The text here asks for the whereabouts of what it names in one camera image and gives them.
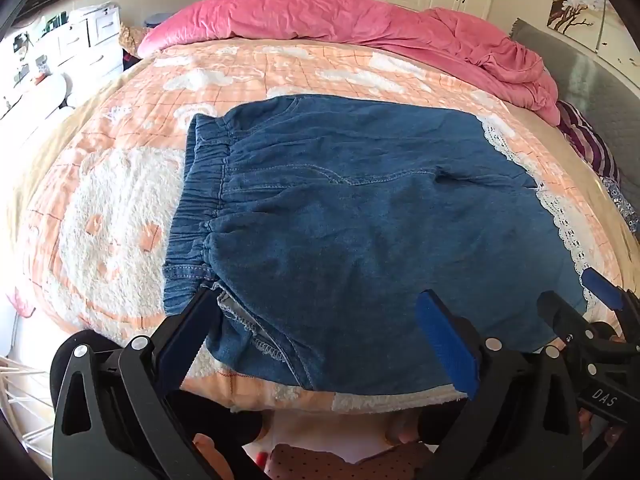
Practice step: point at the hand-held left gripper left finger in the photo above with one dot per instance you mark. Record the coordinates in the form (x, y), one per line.
(187, 340)

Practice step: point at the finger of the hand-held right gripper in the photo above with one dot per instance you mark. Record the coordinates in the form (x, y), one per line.
(602, 286)
(557, 310)

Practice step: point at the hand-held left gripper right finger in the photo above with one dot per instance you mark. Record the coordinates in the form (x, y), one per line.
(445, 340)

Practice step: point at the blue denim pants with lace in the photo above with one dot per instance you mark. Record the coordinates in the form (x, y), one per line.
(350, 235)

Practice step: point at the person's right hand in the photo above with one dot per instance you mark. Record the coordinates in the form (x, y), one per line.
(584, 419)

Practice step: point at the person's left hand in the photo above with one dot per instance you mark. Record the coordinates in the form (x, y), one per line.
(207, 455)

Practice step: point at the blue floral cloth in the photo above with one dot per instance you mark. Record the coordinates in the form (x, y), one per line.
(622, 200)

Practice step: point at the bed with beige sheet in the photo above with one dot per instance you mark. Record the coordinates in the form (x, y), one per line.
(565, 160)

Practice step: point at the purple striped cloth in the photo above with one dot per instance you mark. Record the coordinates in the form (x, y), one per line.
(585, 140)

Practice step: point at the peach bear printed blanket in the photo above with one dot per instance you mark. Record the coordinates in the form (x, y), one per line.
(115, 200)

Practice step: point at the brown dotted clothing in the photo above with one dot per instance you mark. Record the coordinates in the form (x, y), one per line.
(325, 465)

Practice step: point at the grey headboard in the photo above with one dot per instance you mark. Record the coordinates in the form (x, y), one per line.
(600, 100)

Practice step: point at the white round chair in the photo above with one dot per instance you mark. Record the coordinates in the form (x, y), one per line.
(45, 90)

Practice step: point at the beige patterned cloth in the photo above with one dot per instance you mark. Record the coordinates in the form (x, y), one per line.
(131, 37)

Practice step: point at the white dresser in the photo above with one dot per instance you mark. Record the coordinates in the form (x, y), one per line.
(100, 25)

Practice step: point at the pink duvet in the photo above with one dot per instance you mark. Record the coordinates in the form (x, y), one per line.
(300, 20)

